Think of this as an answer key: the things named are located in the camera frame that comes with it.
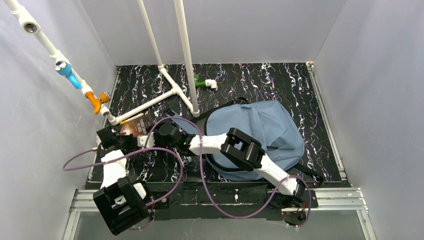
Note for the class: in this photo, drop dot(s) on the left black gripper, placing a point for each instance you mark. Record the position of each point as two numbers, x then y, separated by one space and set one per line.
108 136

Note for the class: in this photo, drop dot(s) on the dark brown book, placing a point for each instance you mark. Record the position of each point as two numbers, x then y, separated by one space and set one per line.
138 126

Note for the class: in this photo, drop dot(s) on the blue student backpack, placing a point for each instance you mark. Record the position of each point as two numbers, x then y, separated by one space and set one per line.
266 121

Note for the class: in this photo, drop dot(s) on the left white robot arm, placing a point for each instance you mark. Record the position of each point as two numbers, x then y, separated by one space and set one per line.
120 202

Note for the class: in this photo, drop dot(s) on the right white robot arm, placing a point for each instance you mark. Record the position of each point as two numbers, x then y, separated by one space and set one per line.
239 148

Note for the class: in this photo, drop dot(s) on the teal white stapler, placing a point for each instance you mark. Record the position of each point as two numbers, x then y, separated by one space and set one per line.
187 160

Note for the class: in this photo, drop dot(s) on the orange plastic tap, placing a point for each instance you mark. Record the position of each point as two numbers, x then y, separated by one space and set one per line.
97 102

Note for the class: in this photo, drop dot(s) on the green plastic tap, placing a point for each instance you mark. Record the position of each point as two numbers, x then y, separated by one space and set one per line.
199 83

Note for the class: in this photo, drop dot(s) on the thin white rear pipe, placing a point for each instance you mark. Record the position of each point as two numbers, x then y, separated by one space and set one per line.
150 34

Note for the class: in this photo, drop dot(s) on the blue plastic tap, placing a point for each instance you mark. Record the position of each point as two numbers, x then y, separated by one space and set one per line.
64 69

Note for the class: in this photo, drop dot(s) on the white vertical pvc pipe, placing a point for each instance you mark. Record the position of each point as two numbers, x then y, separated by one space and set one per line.
184 37

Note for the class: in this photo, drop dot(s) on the white slanted pvc pipe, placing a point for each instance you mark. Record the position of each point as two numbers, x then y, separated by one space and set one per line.
30 26

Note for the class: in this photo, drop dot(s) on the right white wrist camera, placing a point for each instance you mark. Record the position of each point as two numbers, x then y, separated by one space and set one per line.
145 141

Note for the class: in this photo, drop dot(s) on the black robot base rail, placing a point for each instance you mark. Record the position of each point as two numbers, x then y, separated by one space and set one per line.
190 200

